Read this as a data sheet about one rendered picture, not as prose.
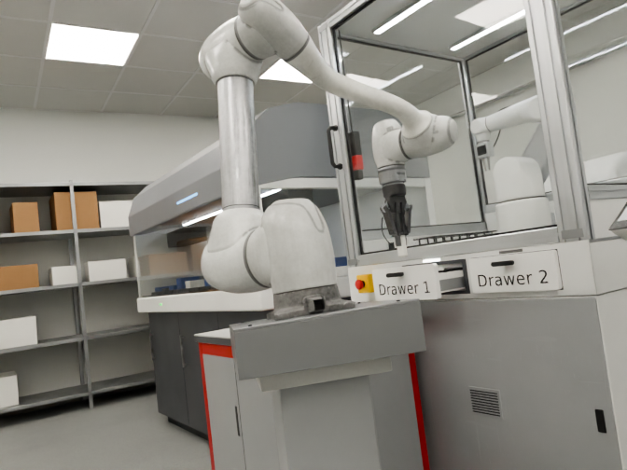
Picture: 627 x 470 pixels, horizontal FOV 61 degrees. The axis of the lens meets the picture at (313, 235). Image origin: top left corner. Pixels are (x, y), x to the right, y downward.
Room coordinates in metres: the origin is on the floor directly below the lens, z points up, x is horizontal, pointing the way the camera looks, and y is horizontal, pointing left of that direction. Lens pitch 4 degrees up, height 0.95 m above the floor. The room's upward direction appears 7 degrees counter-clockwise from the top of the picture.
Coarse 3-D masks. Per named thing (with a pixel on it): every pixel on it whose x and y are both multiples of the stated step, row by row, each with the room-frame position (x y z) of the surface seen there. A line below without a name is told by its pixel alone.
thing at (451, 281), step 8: (448, 272) 1.69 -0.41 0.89; (456, 272) 1.72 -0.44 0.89; (440, 280) 1.67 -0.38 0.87; (448, 280) 1.69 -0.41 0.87; (456, 280) 1.71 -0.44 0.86; (464, 280) 1.73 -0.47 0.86; (440, 288) 1.66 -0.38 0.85; (448, 288) 1.68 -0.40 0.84; (456, 288) 1.71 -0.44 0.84; (464, 288) 1.73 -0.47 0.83
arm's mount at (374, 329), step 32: (256, 320) 1.41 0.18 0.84; (288, 320) 1.05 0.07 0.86; (320, 320) 1.06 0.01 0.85; (352, 320) 1.07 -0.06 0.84; (384, 320) 1.08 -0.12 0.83; (416, 320) 1.09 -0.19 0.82; (256, 352) 1.03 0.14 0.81; (288, 352) 1.04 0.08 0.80; (320, 352) 1.05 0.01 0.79; (352, 352) 1.07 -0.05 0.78; (384, 352) 1.08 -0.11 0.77
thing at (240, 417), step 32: (224, 352) 1.89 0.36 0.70; (224, 384) 1.91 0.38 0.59; (256, 384) 1.71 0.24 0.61; (384, 384) 1.82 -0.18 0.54; (416, 384) 1.90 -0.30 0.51; (224, 416) 1.94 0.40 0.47; (256, 416) 1.74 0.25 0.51; (384, 416) 1.81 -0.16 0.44; (416, 416) 1.89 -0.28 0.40; (224, 448) 1.96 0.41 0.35; (256, 448) 1.76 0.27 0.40; (384, 448) 1.80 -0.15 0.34; (416, 448) 1.88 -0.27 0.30
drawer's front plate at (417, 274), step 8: (432, 264) 1.63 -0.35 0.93; (376, 272) 1.85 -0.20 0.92; (384, 272) 1.81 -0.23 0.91; (392, 272) 1.78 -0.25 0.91; (408, 272) 1.72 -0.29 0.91; (416, 272) 1.69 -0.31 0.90; (424, 272) 1.66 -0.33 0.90; (432, 272) 1.64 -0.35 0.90; (376, 280) 1.85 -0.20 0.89; (384, 280) 1.82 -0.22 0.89; (392, 280) 1.79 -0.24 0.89; (400, 280) 1.75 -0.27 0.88; (408, 280) 1.72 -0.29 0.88; (416, 280) 1.69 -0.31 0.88; (424, 280) 1.67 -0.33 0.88; (432, 280) 1.64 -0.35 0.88; (376, 288) 1.86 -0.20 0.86; (392, 288) 1.79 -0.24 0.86; (416, 288) 1.70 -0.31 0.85; (424, 288) 1.67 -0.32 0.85; (432, 288) 1.64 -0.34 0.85; (376, 296) 1.86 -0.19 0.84; (384, 296) 1.82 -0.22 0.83; (392, 296) 1.79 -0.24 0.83; (400, 296) 1.76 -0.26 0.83; (408, 296) 1.73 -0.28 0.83; (416, 296) 1.70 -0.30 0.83; (424, 296) 1.68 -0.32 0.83; (432, 296) 1.65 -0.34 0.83; (440, 296) 1.64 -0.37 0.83
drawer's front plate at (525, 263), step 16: (496, 256) 1.60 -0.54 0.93; (512, 256) 1.55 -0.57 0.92; (528, 256) 1.51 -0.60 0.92; (544, 256) 1.47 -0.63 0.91; (480, 272) 1.65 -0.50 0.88; (496, 272) 1.60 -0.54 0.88; (512, 272) 1.56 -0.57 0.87; (528, 272) 1.52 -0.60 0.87; (544, 272) 1.48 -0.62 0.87; (480, 288) 1.66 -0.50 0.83; (496, 288) 1.61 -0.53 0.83; (512, 288) 1.57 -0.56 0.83; (528, 288) 1.52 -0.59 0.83; (544, 288) 1.48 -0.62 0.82; (560, 288) 1.46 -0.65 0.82
